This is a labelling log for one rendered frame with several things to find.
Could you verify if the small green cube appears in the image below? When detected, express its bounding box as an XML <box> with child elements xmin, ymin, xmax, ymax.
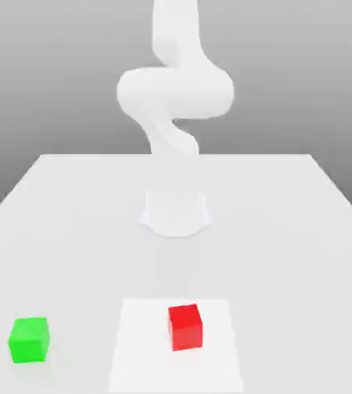
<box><xmin>8</xmin><ymin>316</ymin><xmax>51</xmax><ymax>365</ymax></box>

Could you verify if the small red cube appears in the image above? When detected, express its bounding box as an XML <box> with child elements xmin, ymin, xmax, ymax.
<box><xmin>167</xmin><ymin>303</ymin><xmax>204</xmax><ymax>352</ymax></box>

